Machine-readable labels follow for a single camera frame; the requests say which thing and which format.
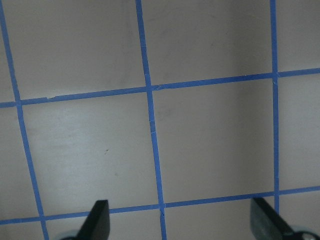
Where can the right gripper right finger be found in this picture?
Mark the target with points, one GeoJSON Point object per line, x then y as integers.
{"type": "Point", "coordinates": [266, 223]}

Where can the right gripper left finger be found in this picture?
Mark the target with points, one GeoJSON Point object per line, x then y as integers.
{"type": "Point", "coordinates": [97, 224]}

